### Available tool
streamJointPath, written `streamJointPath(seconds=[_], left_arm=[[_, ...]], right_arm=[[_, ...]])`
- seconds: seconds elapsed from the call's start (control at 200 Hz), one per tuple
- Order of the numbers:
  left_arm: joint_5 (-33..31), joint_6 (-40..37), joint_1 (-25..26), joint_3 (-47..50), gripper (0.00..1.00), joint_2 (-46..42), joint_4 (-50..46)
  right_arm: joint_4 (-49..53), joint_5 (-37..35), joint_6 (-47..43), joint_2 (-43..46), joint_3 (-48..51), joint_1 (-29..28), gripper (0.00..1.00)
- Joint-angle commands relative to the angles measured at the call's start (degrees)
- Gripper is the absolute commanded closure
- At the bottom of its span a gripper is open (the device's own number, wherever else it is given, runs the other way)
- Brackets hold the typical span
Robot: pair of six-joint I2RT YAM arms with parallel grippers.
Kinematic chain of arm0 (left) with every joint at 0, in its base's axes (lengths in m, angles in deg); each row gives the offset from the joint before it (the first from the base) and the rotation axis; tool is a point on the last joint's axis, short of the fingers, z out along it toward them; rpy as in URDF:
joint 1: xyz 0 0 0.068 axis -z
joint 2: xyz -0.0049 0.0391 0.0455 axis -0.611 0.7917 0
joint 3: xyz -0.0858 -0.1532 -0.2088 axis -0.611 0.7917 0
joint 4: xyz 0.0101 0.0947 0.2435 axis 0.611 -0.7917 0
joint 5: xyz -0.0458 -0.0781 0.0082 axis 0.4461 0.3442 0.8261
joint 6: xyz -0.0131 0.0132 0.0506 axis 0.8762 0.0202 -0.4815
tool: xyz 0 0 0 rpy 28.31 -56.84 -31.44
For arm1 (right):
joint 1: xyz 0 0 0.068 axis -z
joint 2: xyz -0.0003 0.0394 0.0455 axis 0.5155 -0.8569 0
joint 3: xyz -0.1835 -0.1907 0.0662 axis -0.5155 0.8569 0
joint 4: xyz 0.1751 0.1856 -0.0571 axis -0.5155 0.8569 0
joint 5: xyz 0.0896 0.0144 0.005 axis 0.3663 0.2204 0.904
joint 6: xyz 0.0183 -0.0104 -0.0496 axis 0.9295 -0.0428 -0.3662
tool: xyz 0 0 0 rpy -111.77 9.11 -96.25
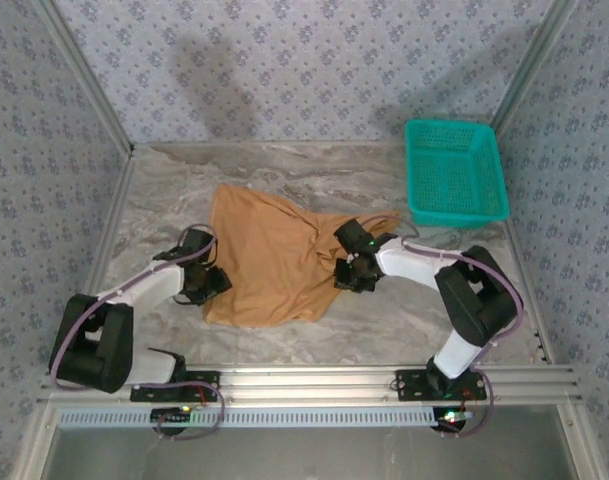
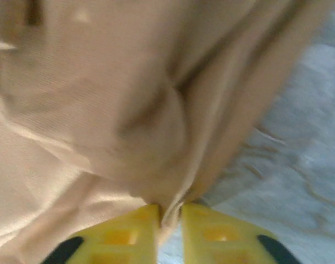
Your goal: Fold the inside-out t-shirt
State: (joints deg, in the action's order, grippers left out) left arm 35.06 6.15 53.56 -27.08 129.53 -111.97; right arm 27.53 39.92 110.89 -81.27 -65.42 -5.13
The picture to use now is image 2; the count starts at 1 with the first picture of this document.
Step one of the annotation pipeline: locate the tan t-shirt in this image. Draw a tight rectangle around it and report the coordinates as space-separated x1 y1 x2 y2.
0 0 335 264

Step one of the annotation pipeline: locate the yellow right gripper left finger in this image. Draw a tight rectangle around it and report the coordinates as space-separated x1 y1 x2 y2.
43 203 161 264

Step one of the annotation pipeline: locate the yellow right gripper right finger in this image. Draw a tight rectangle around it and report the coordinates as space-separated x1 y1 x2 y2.
181 202 297 264

